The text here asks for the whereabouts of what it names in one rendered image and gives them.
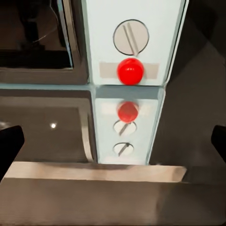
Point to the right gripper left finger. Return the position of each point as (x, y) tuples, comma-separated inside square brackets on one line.
[(11, 141)]

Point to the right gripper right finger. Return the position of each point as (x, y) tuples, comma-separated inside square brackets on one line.
[(218, 139)]

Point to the microwave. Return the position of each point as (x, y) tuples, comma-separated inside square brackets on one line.
[(89, 42)]

